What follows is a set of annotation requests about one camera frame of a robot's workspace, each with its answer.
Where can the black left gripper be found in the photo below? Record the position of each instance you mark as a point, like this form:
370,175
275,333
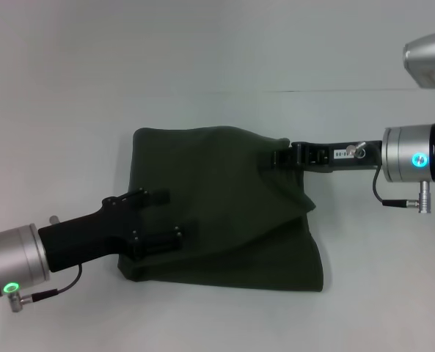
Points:
85,234

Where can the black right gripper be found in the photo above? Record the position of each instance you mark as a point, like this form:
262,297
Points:
320,157

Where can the dark green FREE t-shirt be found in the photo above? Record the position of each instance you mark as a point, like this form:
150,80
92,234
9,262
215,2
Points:
232,205

